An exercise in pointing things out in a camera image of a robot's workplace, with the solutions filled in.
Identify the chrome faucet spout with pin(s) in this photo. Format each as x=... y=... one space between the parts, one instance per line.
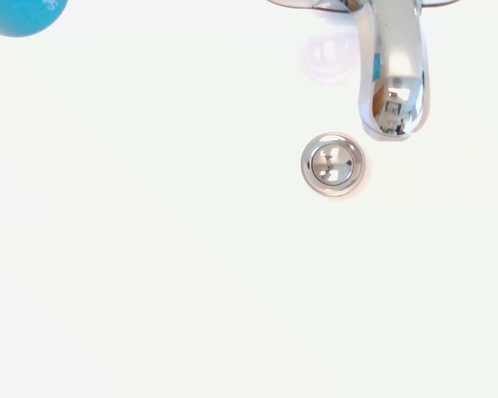
x=398 y=62

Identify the chrome sink drain stopper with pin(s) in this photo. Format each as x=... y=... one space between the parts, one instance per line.
x=333 y=164

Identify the blue round container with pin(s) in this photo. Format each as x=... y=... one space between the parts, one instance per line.
x=20 y=16

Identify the white ceramic sink basin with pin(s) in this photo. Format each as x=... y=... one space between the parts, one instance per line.
x=170 y=248

